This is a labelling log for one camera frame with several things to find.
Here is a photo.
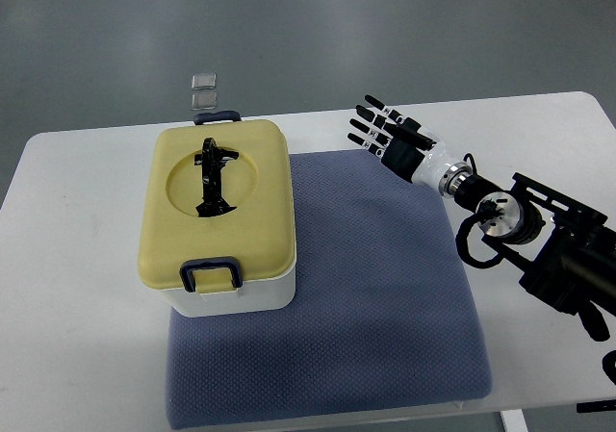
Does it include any black table bracket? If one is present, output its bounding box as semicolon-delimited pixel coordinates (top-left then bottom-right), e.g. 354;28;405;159
576;399;616;414

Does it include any white storage box base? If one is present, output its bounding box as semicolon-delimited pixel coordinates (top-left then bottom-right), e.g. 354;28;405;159
160;257;295;318

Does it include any white table leg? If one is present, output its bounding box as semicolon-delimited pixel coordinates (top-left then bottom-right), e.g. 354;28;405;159
500;409;529;432

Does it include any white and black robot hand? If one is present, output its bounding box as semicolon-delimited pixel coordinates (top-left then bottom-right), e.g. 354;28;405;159
347;94;475;198

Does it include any upper clear floor plate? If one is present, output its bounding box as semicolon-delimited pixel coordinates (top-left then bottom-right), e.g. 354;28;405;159
191;72;217;90

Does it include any yellow storage box lid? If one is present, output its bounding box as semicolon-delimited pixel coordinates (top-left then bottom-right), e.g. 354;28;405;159
138;119;295;292

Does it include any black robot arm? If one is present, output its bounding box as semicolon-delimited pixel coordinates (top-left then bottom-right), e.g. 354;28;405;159
446;155;615;343

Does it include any blue-grey fabric cushion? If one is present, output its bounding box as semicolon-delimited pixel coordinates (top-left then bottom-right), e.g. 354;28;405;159
166;150;492;429

